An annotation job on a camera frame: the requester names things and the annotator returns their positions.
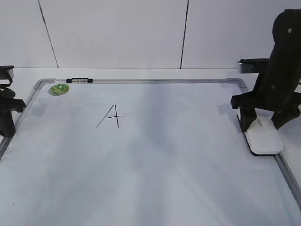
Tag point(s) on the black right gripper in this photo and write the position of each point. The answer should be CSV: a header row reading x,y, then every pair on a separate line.
x,y
274,89

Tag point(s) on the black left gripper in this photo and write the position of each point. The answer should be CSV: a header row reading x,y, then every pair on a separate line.
x,y
8,103

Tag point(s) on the white whiteboard eraser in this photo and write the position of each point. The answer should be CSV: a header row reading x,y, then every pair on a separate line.
x,y
263,138

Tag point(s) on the round green magnet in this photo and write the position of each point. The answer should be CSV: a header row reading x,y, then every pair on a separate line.
x,y
59,89

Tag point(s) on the white framed whiteboard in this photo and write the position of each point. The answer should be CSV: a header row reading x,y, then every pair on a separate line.
x,y
139,153

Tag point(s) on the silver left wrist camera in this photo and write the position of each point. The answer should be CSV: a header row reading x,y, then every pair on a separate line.
x,y
6,72

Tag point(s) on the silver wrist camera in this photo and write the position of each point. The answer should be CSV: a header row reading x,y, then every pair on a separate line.
x,y
253,65
6,72

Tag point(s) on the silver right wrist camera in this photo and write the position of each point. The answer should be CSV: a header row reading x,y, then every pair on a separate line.
x,y
253,65

